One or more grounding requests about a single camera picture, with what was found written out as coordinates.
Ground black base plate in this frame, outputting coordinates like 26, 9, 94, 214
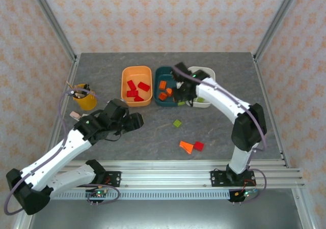
96, 171, 122, 188
210, 169, 257, 188

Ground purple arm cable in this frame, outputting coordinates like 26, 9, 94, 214
4, 90, 120, 216
174, 65, 267, 205

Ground white tipped pen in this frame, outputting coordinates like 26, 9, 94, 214
63, 91, 86, 99

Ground white plastic container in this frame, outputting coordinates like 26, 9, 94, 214
187, 66, 216, 109

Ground left controller board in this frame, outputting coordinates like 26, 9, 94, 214
85, 189, 110, 205

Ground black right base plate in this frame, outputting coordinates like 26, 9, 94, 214
210, 169, 257, 188

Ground slotted grey cable duct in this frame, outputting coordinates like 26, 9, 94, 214
49, 191, 231, 199

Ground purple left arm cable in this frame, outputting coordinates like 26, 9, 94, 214
4, 90, 120, 216

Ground controller board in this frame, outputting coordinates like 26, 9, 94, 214
85, 189, 110, 205
230, 188, 258, 204

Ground right controller board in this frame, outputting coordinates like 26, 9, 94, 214
230, 188, 258, 204

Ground thin red black wires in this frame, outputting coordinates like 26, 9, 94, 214
85, 180, 113, 193
235, 179, 258, 196

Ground yellow pen cup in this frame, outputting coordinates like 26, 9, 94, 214
73, 83, 98, 111

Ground aluminium frame post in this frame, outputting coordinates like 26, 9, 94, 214
254, 0, 304, 60
27, 0, 77, 60

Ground teal plastic container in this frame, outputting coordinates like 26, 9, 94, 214
154, 66, 180, 107

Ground large orange sloped lego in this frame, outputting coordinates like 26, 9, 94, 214
179, 140, 194, 155

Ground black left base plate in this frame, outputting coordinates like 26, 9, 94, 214
96, 171, 122, 188

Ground aluminium table side rail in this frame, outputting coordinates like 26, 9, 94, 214
40, 55, 80, 169
253, 54, 291, 168

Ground aluminium mounting rail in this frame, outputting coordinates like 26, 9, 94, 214
27, 159, 305, 189

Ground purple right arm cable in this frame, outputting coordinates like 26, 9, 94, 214
174, 65, 267, 205

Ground orange plastic container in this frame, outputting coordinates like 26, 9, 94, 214
121, 65, 153, 107

